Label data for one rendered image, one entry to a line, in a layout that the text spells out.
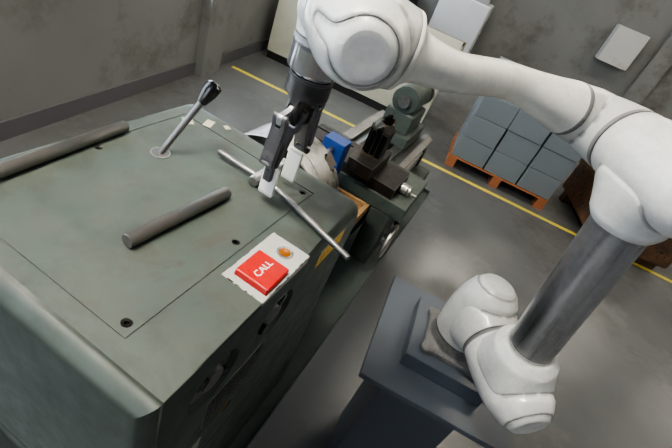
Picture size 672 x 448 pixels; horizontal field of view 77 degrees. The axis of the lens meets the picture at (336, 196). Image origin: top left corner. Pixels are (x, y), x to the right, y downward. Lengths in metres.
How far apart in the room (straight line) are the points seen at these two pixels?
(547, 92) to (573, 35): 7.88
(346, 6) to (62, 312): 0.47
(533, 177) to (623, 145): 3.61
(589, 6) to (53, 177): 8.37
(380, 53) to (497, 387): 0.86
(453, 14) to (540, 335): 7.02
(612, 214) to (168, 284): 0.70
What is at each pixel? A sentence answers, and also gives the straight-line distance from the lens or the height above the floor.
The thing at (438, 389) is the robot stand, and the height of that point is 0.75.
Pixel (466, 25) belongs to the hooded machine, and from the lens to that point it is 7.76.
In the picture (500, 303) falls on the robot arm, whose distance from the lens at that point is 1.20.
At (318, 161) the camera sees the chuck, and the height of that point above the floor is 1.21.
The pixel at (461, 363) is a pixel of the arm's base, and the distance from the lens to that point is 1.35.
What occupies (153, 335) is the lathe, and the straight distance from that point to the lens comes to 0.58.
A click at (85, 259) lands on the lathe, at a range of 0.66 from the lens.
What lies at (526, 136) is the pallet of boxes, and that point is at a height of 0.59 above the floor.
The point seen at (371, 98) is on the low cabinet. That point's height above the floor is 0.09.
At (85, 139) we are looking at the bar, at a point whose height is 1.27.
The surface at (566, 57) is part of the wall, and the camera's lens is 8.74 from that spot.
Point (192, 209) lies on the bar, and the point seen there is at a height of 1.27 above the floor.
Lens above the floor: 1.74
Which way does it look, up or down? 34 degrees down
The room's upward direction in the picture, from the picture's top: 23 degrees clockwise
